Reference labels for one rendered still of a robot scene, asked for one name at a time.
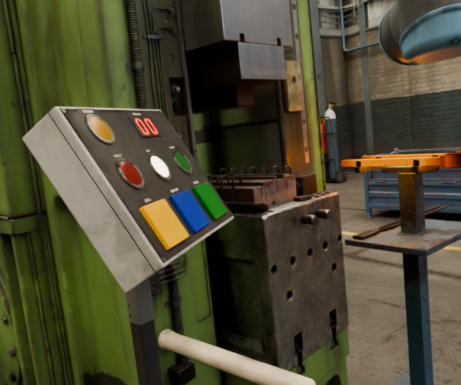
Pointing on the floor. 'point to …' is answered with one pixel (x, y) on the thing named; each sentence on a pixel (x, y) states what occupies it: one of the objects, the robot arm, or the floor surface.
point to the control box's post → (144, 334)
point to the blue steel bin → (432, 187)
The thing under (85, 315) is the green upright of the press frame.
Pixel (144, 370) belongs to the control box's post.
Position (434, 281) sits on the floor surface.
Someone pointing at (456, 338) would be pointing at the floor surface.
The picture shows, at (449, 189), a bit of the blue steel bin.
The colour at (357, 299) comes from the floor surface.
